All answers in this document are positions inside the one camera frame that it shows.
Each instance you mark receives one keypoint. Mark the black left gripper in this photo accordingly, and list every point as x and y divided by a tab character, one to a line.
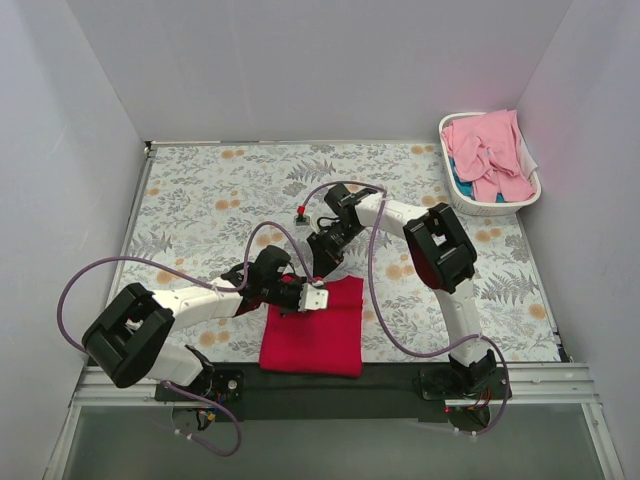
292	295

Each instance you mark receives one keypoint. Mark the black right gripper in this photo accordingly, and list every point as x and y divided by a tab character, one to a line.
323	248

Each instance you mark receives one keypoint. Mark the red t shirt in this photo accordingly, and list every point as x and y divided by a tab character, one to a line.
318	342

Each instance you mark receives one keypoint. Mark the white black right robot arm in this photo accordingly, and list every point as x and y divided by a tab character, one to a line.
443	257

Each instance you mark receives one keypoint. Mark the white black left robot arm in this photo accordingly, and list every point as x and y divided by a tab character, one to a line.
129	339

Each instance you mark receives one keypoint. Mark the floral table mat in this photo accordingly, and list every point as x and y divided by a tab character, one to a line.
203	208

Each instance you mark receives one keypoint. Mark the white laundry basket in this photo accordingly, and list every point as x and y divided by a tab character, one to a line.
471	207

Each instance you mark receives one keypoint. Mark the blue garment in basket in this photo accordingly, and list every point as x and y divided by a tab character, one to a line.
465	188

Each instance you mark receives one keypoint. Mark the pink t shirt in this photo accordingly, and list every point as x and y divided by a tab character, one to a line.
487	152

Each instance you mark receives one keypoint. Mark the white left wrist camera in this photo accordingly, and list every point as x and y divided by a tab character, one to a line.
313	297

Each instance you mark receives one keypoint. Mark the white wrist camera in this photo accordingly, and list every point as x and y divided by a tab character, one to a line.
301	218
313	297

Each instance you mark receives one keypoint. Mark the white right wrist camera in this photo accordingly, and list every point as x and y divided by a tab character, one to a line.
301	218

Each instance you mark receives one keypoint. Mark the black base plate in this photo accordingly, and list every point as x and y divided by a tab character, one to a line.
424	391

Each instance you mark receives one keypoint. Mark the aluminium frame rail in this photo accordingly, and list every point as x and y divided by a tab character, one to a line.
530	383

